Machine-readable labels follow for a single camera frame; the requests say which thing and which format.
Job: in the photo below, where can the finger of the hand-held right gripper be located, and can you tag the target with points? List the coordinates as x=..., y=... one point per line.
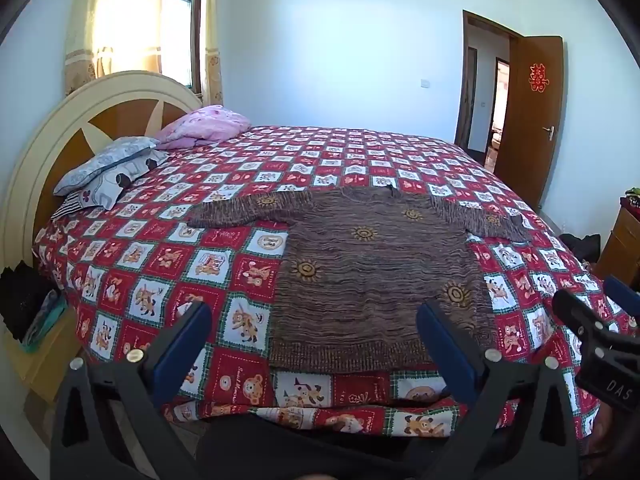
x=622, y=292
x=575, y=310

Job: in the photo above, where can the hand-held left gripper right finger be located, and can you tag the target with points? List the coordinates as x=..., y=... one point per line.
x=450, y=355

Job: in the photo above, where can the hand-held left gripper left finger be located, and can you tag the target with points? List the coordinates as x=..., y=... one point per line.
x=185, y=345

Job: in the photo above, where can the brown knitted sweater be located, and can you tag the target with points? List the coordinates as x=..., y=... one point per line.
x=370, y=280

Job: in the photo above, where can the wooden cabinet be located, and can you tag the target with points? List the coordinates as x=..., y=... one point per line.
x=622, y=245

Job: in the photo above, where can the black bag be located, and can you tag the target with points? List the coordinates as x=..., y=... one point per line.
x=22, y=300
x=582, y=247

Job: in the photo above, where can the red checkered printed bedspread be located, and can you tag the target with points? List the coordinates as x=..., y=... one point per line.
x=240, y=270

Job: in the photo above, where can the teal cloth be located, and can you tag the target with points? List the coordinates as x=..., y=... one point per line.
x=47, y=317

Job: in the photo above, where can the light wooden nightstand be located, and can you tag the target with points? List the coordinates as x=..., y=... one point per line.
x=45, y=365

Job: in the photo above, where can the white pillow with dark prints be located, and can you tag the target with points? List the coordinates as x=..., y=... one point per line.
x=115, y=185

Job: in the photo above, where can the striped pillow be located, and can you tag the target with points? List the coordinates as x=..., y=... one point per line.
x=67, y=202

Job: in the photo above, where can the brown wooden door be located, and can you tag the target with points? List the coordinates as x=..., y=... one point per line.
x=525, y=125

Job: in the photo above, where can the grey floral pillow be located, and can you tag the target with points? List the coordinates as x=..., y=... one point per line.
x=105, y=160

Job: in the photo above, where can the pink quilt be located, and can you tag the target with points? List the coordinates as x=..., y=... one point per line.
x=210, y=122

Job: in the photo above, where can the red door decoration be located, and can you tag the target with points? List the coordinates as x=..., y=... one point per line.
x=537, y=77

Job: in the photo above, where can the cream wooden headboard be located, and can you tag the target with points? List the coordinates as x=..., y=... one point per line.
x=30, y=170

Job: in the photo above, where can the window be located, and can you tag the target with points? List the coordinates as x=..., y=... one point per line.
x=180, y=40

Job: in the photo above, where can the narrow yellow curtain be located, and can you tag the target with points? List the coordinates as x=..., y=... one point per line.
x=212, y=35

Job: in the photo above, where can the wide yellow curtain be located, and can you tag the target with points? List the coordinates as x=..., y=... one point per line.
x=110, y=20

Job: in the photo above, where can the brown door frame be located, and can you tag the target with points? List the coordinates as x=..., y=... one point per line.
x=462, y=80

